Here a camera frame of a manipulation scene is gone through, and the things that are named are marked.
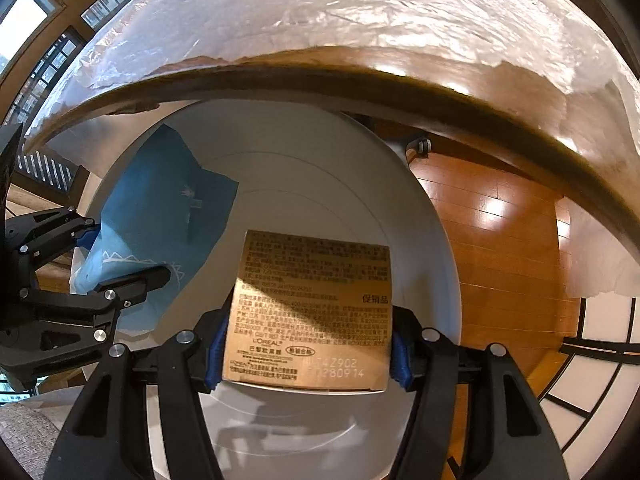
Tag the grey fabric sofa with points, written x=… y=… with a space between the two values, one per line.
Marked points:
x=25 y=435

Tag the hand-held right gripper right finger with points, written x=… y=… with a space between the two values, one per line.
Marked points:
x=400 y=366

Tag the dark framed window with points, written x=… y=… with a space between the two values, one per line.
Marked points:
x=25 y=10

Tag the blue plastic bag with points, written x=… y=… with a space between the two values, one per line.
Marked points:
x=160 y=200

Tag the gold cardboard box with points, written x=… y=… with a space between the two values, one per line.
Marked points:
x=310 y=310

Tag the wooden table with plastic cover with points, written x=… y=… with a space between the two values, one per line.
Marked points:
x=300 y=10

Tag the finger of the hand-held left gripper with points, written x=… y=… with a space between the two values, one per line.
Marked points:
x=89 y=236
x=135 y=282

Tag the chair caster wheel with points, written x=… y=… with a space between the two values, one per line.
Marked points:
x=422 y=146

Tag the dark metal railing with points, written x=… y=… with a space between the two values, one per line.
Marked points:
x=45 y=170

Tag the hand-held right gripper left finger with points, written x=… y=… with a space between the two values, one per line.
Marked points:
x=216 y=360

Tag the white black-framed panel screen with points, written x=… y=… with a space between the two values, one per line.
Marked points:
x=600 y=320

